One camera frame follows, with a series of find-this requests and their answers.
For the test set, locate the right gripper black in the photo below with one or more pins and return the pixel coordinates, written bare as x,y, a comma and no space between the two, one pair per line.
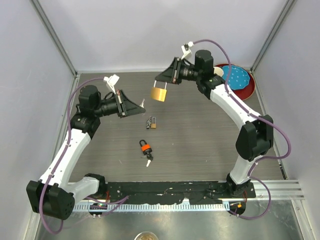
172,74

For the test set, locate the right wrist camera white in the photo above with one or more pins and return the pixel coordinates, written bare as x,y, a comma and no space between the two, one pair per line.
186,50

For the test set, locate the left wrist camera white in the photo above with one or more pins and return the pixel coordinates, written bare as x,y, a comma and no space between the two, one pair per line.
111,81

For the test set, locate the small brass padlock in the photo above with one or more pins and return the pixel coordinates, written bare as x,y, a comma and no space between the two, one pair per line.
153,123

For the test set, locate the blue dotted plate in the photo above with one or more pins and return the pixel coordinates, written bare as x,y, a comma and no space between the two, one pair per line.
238,79

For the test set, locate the dark green cup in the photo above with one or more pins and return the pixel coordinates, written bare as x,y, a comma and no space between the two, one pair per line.
218,71

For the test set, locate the red round tray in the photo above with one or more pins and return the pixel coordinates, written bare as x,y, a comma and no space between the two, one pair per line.
245,93

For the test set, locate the orange black padlock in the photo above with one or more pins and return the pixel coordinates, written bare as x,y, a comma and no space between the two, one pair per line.
145,147

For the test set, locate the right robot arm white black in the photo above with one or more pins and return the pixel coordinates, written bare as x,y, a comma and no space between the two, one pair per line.
255,137

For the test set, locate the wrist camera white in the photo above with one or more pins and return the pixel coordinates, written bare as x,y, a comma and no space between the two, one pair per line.
186,50
111,81

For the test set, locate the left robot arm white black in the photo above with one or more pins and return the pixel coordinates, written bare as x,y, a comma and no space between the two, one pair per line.
82,128

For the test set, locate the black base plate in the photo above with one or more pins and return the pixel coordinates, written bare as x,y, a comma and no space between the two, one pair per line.
174,192

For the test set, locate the small padlock key bunch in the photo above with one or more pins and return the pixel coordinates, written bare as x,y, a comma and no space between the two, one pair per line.
149,122

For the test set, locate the large brass padlock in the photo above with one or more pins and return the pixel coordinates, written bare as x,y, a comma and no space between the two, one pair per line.
158,93

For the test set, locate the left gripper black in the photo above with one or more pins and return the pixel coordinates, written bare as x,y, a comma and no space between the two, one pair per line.
125,107

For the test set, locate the white slotted cable duct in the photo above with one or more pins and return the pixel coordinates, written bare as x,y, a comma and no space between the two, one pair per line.
88,206

